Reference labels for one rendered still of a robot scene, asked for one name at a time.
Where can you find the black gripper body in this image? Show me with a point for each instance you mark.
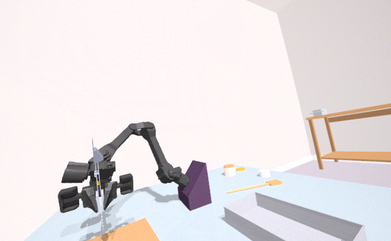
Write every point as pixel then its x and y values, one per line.
pixel 69 197

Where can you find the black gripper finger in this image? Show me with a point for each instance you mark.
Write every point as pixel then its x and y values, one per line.
pixel 110 193
pixel 89 198

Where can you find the light orange flat board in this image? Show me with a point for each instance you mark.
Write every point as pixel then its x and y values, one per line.
pixel 135 231

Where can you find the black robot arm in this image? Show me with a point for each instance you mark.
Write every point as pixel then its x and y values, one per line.
pixel 78 172

